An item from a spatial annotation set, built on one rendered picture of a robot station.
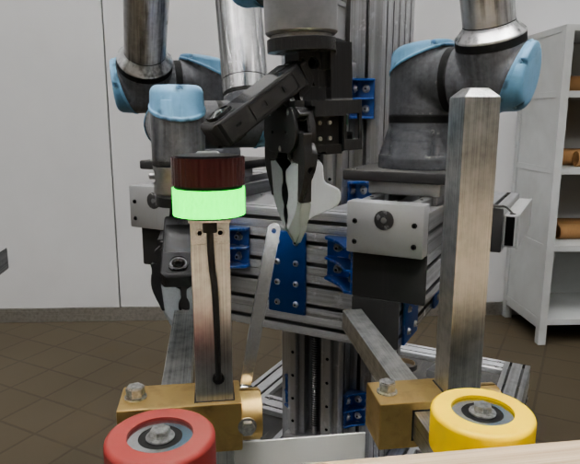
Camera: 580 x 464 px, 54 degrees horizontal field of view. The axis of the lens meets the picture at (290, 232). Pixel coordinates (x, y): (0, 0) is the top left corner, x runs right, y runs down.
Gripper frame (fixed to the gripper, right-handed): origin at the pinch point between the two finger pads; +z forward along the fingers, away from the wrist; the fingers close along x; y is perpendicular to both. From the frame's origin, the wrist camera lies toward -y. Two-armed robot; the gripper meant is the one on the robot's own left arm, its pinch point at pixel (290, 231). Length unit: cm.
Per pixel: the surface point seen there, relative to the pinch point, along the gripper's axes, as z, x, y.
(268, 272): 4.0, -0.1, -2.9
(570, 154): 13, 132, 232
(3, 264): 5.9, 29.9, -27.6
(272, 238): 0.6, 0.5, -1.9
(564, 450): 11.5, -30.2, 5.4
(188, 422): 10.0, -14.7, -17.2
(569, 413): 106, 74, 161
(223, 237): -2.1, -6.8, -10.4
